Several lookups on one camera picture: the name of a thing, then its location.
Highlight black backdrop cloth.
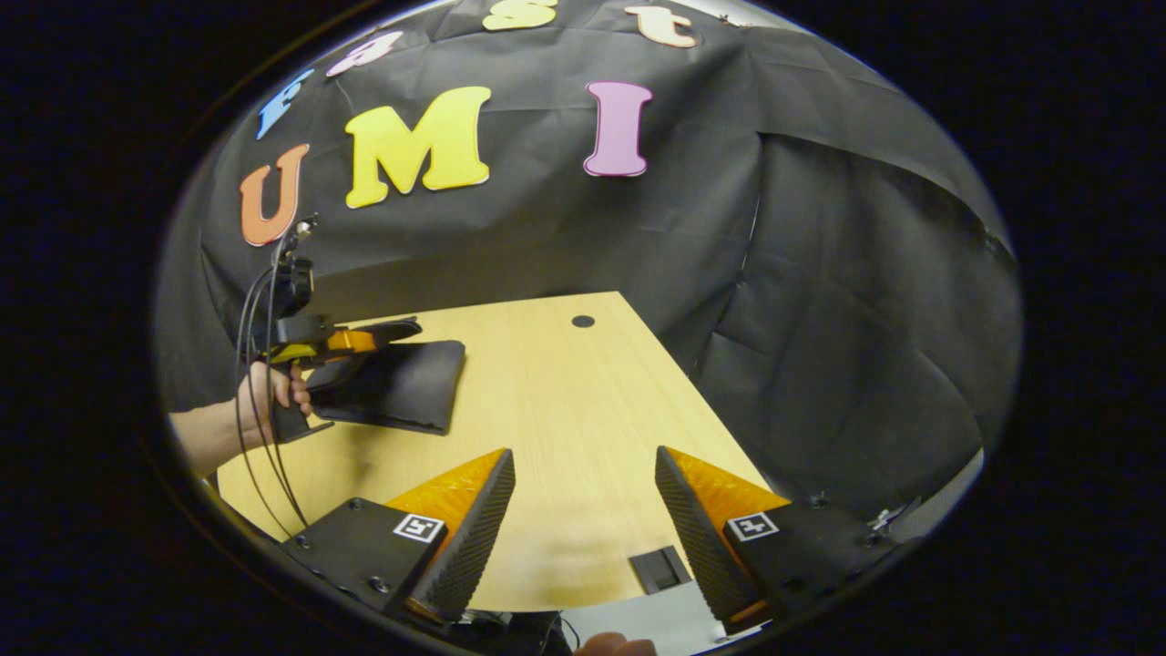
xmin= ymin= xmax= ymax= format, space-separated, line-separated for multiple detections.
xmin=155 ymin=0 xmax=1023 ymax=511

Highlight black table cable box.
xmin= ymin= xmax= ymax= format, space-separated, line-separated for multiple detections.
xmin=629 ymin=546 xmax=693 ymax=596

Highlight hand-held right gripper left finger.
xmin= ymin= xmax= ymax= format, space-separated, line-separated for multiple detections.
xmin=279 ymin=447 xmax=517 ymax=632

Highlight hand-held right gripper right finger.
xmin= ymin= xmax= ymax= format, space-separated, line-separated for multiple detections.
xmin=654 ymin=446 xmax=921 ymax=637

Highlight dark blue jeans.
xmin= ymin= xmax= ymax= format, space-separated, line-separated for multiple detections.
xmin=305 ymin=319 xmax=467 ymax=436

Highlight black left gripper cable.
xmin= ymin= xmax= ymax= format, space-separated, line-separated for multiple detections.
xmin=234 ymin=214 xmax=315 ymax=529

